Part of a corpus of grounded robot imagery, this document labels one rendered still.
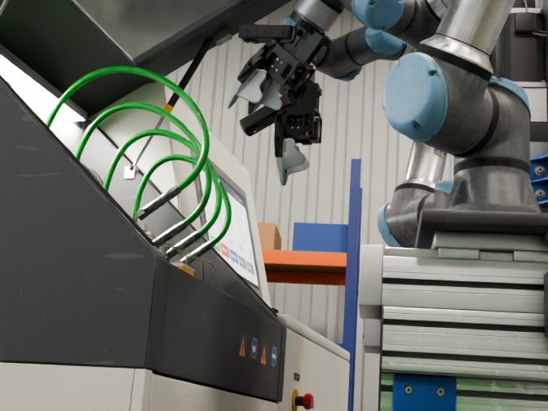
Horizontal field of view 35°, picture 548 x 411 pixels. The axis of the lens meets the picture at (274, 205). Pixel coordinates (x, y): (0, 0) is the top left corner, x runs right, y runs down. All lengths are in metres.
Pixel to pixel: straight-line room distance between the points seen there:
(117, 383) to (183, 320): 0.16
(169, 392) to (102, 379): 0.11
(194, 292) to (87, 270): 0.18
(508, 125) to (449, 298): 0.28
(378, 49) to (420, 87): 0.53
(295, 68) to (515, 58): 0.42
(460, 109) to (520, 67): 0.44
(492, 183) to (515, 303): 0.18
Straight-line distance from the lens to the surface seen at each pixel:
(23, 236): 1.35
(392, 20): 1.47
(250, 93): 1.56
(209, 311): 1.43
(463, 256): 1.27
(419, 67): 1.24
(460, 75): 1.25
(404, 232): 1.90
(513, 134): 1.35
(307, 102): 1.74
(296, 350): 1.96
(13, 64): 1.87
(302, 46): 1.56
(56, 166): 1.35
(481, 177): 1.31
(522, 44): 1.70
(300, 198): 8.37
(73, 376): 1.26
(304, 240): 7.07
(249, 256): 2.50
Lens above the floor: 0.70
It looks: 16 degrees up
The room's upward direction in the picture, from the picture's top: 4 degrees clockwise
